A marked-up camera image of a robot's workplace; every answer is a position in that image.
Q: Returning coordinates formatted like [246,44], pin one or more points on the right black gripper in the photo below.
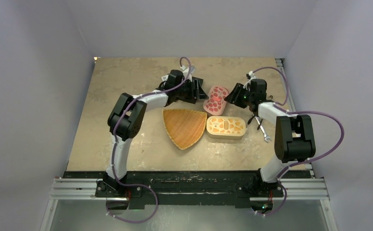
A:
[234,97]

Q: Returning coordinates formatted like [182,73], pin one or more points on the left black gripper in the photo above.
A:
[197,94]

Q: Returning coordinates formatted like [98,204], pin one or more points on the pink lunch box lid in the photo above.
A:
[217,95]

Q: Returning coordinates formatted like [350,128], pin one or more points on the beige lunch box lid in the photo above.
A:
[225,122]

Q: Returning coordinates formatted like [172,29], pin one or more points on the woven bamboo basket tray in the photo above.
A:
[184,127]

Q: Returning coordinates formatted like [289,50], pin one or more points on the beige lunch box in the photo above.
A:
[226,134]

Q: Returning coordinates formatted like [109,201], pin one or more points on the pink lunch box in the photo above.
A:
[214,110]

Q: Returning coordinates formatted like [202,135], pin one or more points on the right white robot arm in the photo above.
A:
[269,171]

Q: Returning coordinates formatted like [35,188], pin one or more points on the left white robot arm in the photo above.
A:
[127,115]

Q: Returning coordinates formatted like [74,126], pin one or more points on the white small device box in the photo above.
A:
[164,78]

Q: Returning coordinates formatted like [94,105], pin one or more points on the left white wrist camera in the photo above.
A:
[188,71]

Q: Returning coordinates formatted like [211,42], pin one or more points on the right aluminium rail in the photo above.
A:
[294,139]

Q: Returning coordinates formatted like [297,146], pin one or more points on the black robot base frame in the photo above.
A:
[240,189]

